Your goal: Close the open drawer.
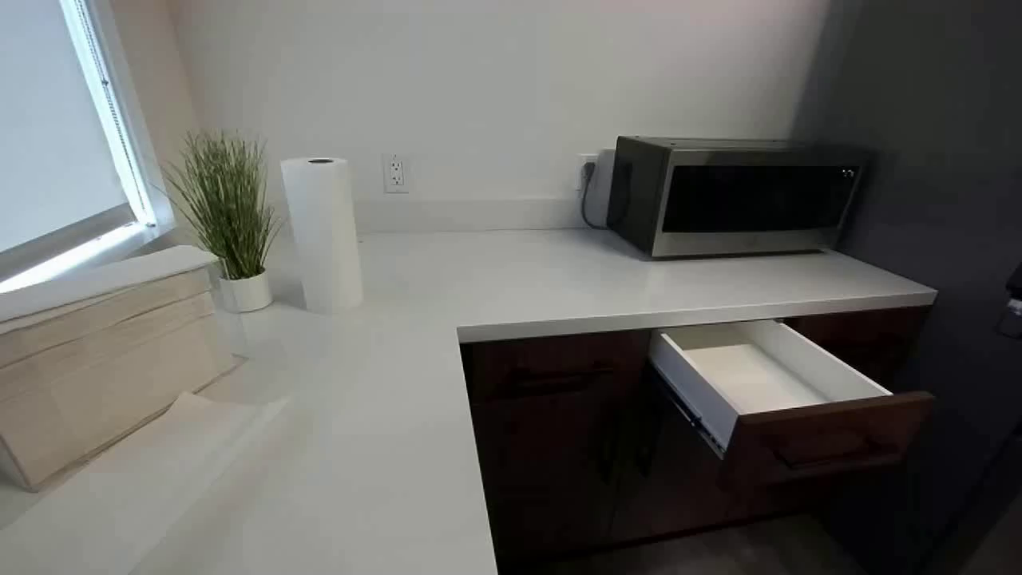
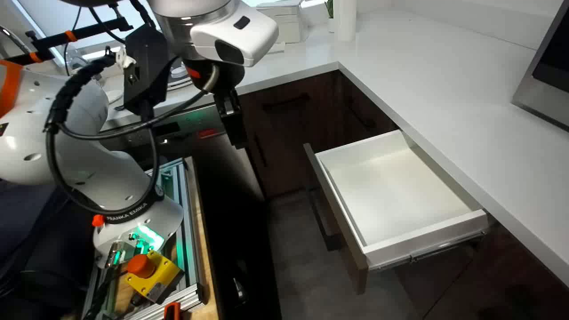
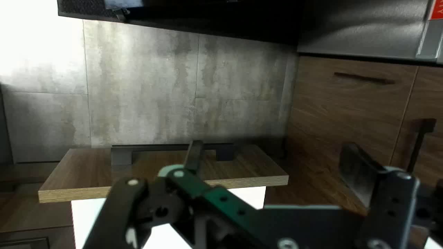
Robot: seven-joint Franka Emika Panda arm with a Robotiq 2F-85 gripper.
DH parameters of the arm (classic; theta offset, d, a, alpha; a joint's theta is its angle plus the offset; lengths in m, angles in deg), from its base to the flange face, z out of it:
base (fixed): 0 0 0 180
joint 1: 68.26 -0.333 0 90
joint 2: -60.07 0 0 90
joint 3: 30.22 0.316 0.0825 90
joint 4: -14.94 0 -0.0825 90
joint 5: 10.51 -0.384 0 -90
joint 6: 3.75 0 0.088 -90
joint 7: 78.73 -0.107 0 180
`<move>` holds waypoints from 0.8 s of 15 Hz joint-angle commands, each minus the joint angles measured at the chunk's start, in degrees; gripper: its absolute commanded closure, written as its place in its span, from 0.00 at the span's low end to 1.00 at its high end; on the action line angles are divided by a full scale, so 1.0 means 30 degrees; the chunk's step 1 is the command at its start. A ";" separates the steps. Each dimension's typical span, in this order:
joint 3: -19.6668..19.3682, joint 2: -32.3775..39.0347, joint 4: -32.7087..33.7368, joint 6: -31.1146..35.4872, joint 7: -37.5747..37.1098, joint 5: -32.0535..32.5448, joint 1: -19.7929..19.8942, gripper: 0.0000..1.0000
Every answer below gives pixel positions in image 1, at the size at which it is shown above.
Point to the white wooden-front drawer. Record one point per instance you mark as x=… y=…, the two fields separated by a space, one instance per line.
x=750 y=386

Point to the dark wood left cabinet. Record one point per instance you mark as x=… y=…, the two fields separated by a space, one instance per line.
x=546 y=420

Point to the stainless steel microwave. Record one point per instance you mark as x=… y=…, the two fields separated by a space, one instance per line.
x=700 y=195

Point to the white paper towel roll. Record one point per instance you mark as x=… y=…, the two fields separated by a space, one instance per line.
x=321 y=205

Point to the dark wood lower cabinet door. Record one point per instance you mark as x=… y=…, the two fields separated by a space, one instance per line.
x=670 y=479

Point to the green potted plant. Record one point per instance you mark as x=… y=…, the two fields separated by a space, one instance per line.
x=217 y=185

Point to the beige paper towel dispenser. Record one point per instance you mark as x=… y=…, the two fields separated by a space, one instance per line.
x=89 y=356

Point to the white wall outlet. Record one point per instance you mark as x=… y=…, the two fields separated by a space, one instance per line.
x=395 y=173

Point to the black drawer handle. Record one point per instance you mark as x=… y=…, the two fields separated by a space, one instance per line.
x=826 y=450

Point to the window with white frame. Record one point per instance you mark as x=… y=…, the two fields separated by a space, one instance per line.
x=76 y=168

